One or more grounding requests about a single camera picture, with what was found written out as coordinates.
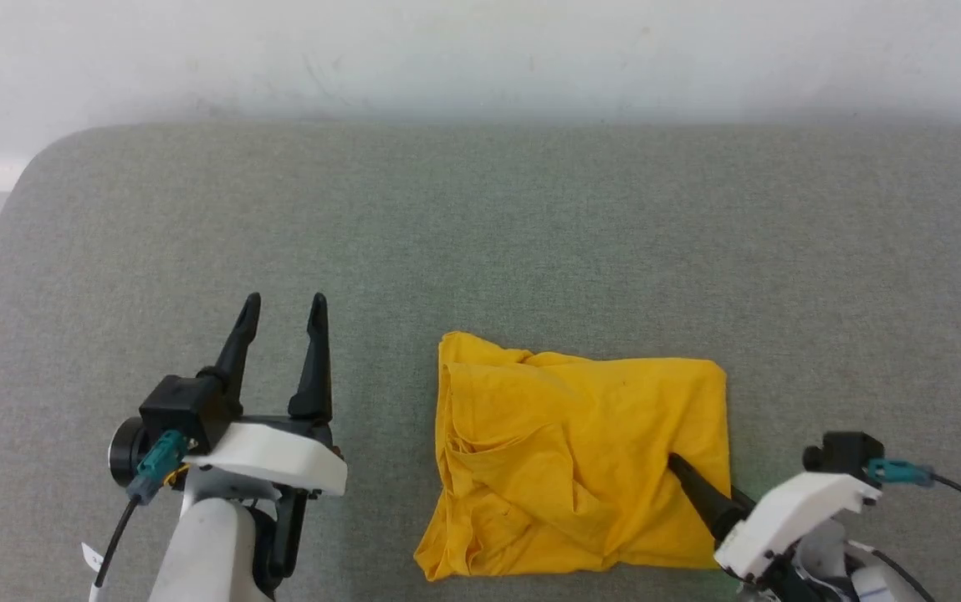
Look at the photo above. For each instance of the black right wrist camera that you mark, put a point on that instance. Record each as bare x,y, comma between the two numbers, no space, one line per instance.
844,451

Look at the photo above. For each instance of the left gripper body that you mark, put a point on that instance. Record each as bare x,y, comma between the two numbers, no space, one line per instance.
279,460

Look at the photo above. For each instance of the yellow garment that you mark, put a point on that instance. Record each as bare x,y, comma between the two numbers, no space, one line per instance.
580,460

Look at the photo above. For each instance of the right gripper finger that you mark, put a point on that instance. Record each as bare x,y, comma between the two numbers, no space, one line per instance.
702,497

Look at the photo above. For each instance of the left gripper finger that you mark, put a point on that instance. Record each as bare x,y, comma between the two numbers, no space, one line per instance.
314,376
242,351

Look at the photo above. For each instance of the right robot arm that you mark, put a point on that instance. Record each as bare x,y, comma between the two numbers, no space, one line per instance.
823,560

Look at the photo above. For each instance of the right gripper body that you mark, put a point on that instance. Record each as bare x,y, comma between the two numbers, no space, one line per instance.
789,510

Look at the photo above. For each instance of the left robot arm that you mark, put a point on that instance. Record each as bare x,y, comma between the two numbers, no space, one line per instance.
204,552

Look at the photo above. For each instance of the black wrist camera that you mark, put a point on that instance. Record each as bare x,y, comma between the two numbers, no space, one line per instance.
183,410
844,451

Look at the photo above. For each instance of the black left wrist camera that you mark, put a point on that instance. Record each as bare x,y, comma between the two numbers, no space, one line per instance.
183,410

